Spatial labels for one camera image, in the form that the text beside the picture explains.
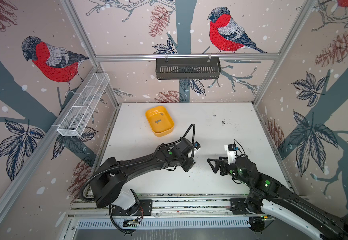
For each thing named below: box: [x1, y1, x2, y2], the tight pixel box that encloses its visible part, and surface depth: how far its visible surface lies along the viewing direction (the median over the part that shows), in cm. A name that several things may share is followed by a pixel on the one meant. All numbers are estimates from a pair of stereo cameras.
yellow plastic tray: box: [145, 106, 175, 137], surface depth 112 cm
